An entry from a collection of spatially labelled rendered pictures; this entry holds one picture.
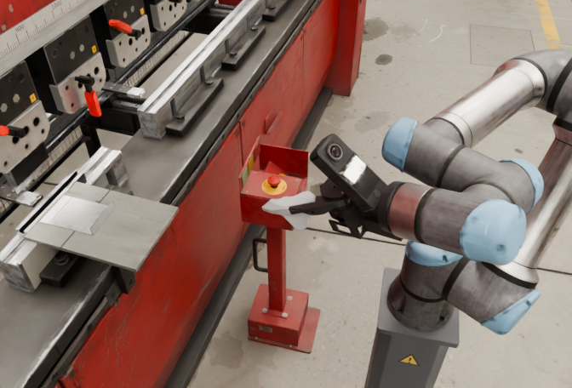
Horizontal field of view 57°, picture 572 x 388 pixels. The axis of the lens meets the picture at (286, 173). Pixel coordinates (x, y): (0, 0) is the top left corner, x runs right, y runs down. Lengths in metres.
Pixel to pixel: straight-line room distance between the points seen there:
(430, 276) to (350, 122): 2.08
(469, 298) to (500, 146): 2.10
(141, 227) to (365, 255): 1.41
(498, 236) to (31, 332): 0.92
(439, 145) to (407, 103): 2.59
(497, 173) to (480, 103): 0.18
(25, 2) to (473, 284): 0.98
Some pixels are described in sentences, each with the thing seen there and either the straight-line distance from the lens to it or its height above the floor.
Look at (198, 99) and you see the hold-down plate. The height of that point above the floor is 0.90.
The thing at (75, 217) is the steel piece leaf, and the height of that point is 1.00.
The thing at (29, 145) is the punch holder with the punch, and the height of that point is 1.19.
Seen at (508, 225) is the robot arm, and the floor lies 1.38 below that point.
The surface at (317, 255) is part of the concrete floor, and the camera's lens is 2.37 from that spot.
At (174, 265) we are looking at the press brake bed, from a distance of 1.58.
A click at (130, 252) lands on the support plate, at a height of 1.00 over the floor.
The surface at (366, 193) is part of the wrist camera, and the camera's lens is 0.71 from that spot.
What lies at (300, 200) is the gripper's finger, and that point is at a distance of 0.77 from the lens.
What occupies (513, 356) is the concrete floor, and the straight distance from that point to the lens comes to 2.25.
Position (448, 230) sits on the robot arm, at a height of 1.35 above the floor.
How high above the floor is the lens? 1.82
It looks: 41 degrees down
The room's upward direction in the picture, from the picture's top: straight up
